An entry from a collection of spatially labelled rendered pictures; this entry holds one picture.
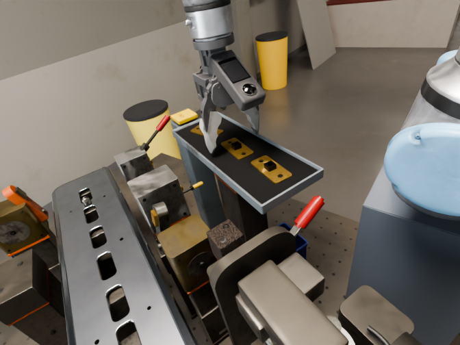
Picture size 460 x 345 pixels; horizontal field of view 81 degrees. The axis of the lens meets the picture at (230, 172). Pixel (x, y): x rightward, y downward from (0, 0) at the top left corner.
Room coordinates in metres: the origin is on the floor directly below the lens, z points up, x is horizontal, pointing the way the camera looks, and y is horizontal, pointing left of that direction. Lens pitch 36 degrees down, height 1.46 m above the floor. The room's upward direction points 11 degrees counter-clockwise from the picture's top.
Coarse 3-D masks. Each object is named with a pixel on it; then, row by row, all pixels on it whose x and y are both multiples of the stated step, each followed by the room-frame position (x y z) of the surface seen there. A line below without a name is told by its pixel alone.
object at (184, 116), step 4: (180, 112) 0.74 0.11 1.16; (184, 112) 0.74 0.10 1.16; (188, 112) 0.73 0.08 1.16; (192, 112) 0.73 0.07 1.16; (172, 116) 0.73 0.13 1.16; (176, 116) 0.72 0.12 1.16; (180, 116) 0.72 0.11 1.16; (184, 116) 0.71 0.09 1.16; (188, 116) 0.70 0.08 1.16; (192, 116) 0.71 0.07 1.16; (196, 116) 0.71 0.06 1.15; (176, 120) 0.70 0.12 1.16; (180, 120) 0.69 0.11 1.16; (184, 120) 0.69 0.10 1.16; (188, 120) 0.70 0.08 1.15; (180, 124) 0.69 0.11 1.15
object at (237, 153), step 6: (234, 138) 0.53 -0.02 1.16; (222, 144) 0.51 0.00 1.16; (228, 144) 0.51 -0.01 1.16; (234, 144) 0.49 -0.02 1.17; (240, 144) 0.48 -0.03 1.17; (228, 150) 0.48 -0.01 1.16; (234, 150) 0.48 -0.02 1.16; (240, 150) 0.48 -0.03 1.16; (246, 150) 0.47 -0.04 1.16; (234, 156) 0.46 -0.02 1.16; (240, 156) 0.45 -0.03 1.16; (246, 156) 0.45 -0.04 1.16
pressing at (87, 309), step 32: (64, 192) 0.69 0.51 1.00; (96, 192) 0.66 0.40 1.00; (64, 224) 0.54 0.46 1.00; (96, 224) 0.52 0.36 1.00; (128, 224) 0.50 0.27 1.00; (64, 256) 0.43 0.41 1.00; (96, 256) 0.41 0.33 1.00; (128, 256) 0.40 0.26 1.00; (64, 288) 0.35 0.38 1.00; (96, 288) 0.33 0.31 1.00; (128, 288) 0.32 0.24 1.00; (160, 288) 0.30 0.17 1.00; (96, 320) 0.26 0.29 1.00; (128, 320) 0.25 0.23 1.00; (160, 320) 0.24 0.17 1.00
